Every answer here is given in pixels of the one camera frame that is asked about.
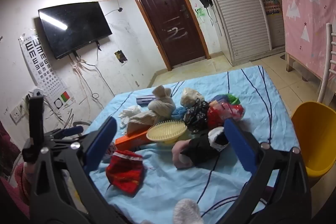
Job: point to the beige knotted knit cloth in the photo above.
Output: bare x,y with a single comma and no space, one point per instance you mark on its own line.
161,103

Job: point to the black wall television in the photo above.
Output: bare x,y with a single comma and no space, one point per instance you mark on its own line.
73,27

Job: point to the white metal chair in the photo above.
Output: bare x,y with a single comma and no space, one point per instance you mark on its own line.
326,56

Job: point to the blue yarn ball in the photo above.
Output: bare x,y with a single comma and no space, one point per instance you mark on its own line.
179,113

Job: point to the white louvered wardrobe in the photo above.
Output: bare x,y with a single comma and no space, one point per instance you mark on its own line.
236,16

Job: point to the orange box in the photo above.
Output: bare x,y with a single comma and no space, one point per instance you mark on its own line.
128,141

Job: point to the black pink cloth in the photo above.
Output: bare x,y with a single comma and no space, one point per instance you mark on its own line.
199,151

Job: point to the small wall picture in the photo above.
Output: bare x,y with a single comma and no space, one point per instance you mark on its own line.
120,57

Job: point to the yellow plastic bin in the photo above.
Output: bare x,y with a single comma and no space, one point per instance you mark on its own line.
317,134

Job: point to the purple packet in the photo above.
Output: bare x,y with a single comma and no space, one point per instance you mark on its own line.
144,100

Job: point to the green blue knit cloth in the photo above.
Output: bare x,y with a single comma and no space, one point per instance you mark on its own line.
231,98

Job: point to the yellow knitted ball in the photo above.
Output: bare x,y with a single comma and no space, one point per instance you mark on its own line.
165,134

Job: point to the white wall socket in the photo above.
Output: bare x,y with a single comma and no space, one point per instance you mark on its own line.
17,115

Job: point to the cream crumpled cloth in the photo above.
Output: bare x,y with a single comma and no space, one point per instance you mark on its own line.
191,96

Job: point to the white crumpled tissue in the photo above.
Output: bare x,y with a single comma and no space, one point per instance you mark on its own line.
130,112

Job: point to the cream ribbed knit cloth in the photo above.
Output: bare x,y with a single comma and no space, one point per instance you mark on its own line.
143,121

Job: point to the light blue striped sheet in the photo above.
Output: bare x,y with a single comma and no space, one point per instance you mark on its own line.
168,182

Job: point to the pink printed curtain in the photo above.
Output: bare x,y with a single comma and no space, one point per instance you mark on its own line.
307,3

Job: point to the eye chart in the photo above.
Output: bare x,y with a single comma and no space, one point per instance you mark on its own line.
42,64

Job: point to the black white sock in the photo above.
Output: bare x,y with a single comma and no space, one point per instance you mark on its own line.
216,134

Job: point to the dark brown door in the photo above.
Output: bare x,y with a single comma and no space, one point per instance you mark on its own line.
168,16

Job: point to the red knit cloth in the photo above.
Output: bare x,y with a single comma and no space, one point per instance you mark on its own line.
123,174

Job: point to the white knit cloth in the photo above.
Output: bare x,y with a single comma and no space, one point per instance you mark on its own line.
187,212

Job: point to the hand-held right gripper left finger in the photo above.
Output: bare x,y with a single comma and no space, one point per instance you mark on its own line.
101,141

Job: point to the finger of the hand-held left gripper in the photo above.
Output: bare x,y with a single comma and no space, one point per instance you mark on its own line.
74,130
78,138

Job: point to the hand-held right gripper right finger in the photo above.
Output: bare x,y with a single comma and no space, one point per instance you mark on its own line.
240,146

